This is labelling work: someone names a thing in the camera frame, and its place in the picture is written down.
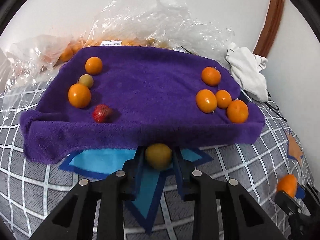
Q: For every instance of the grey checkered bed sheet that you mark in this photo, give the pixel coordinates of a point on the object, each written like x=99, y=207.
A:
x=29, y=191

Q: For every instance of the white crumpled towel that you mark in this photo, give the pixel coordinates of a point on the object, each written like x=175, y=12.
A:
x=246, y=70

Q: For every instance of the clear bag left fruits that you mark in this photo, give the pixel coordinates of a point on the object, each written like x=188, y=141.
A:
x=32, y=62

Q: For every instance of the orange tangerine with stem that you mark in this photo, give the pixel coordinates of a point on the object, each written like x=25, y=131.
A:
x=210, y=76

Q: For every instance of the small red fruit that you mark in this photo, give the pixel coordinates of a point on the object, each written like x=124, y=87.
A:
x=102, y=113

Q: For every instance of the brown wooden door frame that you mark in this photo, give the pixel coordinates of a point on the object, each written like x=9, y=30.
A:
x=270, y=28

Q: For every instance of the yellow green round fruit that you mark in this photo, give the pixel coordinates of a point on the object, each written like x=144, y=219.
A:
x=158, y=156

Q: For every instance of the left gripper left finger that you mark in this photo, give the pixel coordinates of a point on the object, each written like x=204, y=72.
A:
x=99, y=201

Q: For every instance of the small orange kumquat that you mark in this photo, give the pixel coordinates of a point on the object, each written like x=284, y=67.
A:
x=94, y=66

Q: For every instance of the orange citrus fruit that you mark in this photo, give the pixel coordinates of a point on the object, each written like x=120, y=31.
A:
x=79, y=96
x=237, y=112
x=288, y=184
x=206, y=101

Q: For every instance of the clear bag of kumquats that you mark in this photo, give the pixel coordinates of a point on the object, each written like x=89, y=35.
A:
x=164, y=24

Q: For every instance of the purple towel covered tray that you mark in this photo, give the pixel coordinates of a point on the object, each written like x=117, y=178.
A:
x=152, y=94

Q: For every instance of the yellowish green small fruit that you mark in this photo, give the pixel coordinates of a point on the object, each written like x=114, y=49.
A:
x=86, y=80

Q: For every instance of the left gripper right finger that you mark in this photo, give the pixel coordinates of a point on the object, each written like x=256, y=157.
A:
x=242, y=217

